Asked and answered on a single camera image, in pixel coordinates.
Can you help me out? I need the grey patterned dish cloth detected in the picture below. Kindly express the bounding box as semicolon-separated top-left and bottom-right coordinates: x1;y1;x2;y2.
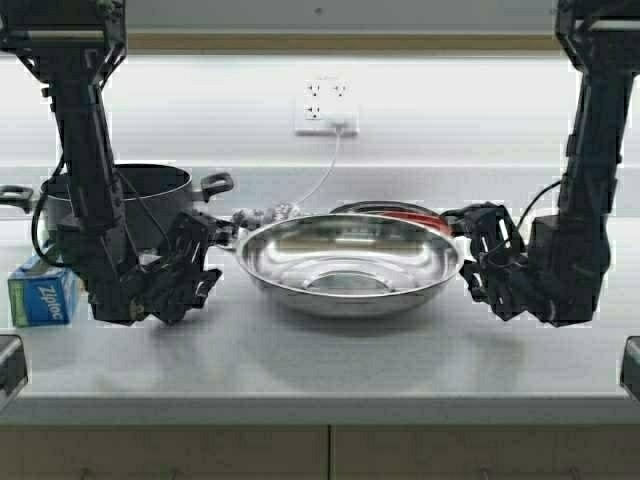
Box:
231;202;303;235

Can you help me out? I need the large stainless steel bowl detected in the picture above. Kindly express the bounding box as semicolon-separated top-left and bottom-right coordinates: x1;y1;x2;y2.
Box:
235;213;464;319

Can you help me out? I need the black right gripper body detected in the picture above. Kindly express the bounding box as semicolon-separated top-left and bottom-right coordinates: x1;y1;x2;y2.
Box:
458;202;538;321

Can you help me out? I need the white charging cable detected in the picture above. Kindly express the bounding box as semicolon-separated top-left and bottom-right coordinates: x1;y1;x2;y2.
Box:
292;128;345;207

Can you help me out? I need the blue Ziploc bag box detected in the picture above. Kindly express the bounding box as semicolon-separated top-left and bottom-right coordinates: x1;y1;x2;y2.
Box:
7;255;80;328

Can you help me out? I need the drawer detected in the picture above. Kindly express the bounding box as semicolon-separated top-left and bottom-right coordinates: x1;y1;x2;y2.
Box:
329;425;639;479
1;426;331;479

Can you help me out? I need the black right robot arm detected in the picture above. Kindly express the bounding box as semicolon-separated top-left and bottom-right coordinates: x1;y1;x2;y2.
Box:
443;1;639;327

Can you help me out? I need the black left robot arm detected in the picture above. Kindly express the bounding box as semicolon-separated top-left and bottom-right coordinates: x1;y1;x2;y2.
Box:
1;1;232;325

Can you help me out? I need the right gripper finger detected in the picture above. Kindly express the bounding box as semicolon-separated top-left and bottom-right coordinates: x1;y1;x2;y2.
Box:
440;208;466;235

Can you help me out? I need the left lower drawer front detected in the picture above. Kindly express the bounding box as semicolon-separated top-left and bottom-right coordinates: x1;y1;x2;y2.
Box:
1;426;331;479

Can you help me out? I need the dark round plate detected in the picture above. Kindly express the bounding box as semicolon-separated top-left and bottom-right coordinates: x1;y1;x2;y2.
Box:
331;201;438;216

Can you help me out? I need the middle lower drawer front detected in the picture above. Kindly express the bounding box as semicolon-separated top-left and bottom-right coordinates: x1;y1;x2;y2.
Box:
329;425;639;479

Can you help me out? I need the white wall power outlet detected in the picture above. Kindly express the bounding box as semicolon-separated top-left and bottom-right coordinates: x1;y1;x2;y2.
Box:
293;76;360;138

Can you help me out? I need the white plug adapter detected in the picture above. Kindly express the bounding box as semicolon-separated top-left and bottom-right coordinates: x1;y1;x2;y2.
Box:
325;112;359;135

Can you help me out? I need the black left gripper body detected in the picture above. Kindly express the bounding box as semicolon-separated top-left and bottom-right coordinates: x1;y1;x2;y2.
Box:
130;211;223;325

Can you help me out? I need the right robot base shoulder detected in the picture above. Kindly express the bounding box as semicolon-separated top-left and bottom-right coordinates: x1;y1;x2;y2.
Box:
620;336;640;400

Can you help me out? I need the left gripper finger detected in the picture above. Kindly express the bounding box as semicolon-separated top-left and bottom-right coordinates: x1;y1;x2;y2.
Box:
212;218;239;246

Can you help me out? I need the left robot base shoulder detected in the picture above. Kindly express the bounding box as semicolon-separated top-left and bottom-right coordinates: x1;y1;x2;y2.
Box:
0;334;28;410

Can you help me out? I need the black cooking pot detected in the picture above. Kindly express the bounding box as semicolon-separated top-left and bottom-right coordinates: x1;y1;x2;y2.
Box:
1;163;234;250

